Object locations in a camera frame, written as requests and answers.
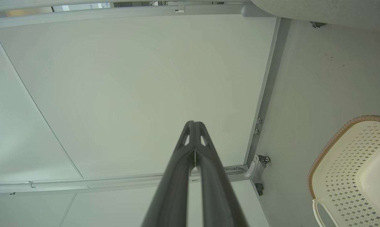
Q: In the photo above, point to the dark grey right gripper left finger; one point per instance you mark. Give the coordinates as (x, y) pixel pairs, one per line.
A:
(171, 189)

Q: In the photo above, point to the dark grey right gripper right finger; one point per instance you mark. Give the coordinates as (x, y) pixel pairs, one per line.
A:
(218, 195)

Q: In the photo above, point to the cream perforated laundry basket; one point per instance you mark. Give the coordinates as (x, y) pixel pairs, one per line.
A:
(344, 176)

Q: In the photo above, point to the black sofa foot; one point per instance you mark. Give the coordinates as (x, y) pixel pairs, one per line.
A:
(317, 24)

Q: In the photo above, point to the white partition panel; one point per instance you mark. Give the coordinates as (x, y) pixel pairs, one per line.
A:
(130, 208)
(139, 94)

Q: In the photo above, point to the partition caster wheel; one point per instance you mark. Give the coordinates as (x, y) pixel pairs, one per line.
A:
(264, 159)

